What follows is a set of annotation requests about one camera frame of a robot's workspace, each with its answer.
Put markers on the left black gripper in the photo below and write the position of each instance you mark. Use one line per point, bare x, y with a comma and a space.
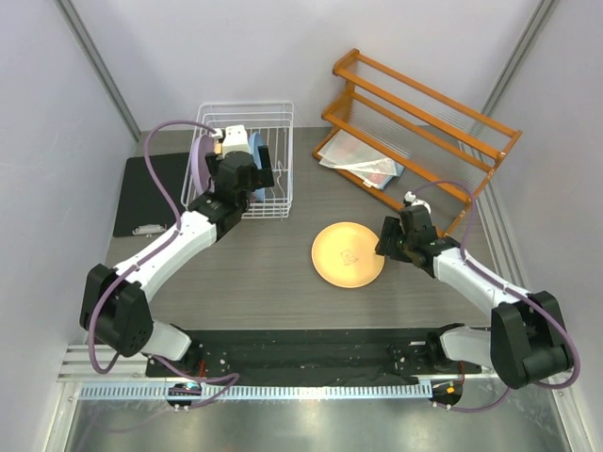
263, 177

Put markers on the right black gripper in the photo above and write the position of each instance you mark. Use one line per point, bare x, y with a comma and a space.
392, 227

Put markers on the blue plate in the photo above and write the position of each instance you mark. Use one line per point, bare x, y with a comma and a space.
255, 142

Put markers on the yellow bear plate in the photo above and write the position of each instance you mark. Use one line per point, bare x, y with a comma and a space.
343, 254

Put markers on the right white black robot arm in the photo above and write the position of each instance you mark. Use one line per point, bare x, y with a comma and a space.
526, 341

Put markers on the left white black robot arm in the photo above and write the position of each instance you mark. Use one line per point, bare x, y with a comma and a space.
115, 307

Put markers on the orange wooden shelf rack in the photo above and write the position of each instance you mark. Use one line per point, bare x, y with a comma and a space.
433, 137

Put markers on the purple plate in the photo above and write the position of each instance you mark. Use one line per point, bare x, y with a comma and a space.
200, 173

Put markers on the clear plastic zip bag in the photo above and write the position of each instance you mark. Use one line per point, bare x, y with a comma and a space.
345, 152

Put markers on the black mat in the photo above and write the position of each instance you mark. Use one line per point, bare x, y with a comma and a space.
141, 208

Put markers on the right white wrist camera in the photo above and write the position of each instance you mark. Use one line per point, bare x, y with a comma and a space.
411, 199

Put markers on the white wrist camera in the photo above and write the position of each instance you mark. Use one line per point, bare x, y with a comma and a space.
233, 138
411, 199

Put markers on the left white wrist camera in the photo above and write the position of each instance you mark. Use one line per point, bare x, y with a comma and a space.
233, 138

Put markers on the white wire dish rack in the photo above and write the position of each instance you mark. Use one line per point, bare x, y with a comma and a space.
274, 121

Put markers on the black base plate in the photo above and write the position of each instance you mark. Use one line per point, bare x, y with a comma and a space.
325, 358

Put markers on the aluminium slotted rail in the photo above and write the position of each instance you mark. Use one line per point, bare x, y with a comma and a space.
171, 390

